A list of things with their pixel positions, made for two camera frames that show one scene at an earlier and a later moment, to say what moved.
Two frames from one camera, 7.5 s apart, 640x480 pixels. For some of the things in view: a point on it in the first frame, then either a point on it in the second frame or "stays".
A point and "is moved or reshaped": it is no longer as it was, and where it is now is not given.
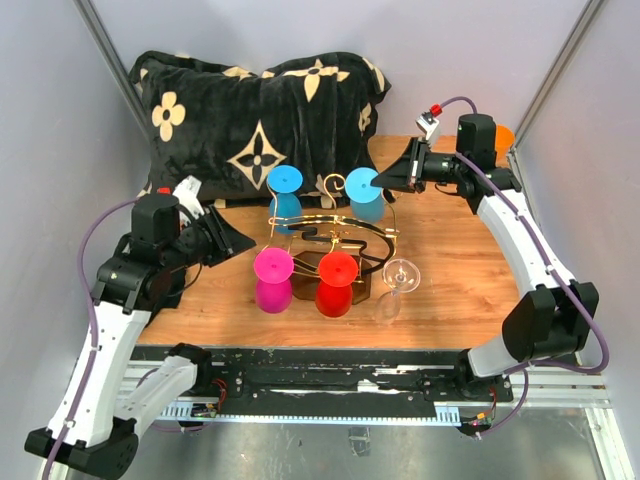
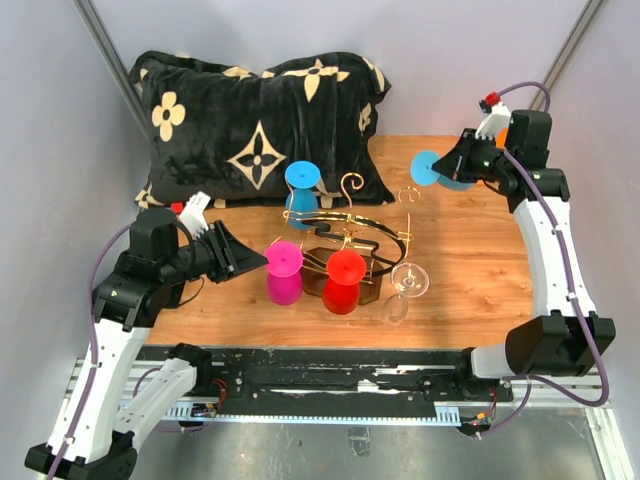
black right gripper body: (434, 167) → (487, 161)
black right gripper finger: (402, 173) → (457, 164)
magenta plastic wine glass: (273, 268) is moved or reshaped
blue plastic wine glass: (286, 207) → (302, 205)
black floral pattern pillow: (229, 128) stays
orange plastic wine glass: (504, 139) stays
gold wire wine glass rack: (366, 246) is moved or reshaped
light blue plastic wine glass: (366, 203) is moved or reshaped
